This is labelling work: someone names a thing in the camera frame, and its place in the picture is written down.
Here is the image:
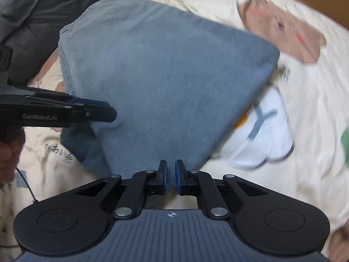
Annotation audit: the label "person's left hand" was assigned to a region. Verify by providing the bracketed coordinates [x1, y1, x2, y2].
[0, 129, 26, 184]

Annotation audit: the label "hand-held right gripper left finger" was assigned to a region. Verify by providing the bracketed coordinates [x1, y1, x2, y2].
[76, 160, 168, 219]

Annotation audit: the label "cream bear-print bedsheet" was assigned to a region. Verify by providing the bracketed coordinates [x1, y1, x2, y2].
[0, 0, 349, 254]

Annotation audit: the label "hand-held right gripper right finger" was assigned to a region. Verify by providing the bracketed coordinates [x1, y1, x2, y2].
[175, 159, 269, 219]

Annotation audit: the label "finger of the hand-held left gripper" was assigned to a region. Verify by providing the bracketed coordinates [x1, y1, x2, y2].
[68, 97, 111, 108]
[69, 106, 118, 123]

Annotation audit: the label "blue denim pants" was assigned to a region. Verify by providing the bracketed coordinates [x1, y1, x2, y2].
[58, 0, 281, 181]

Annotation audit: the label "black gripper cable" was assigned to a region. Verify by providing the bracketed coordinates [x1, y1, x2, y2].
[15, 166, 39, 203]

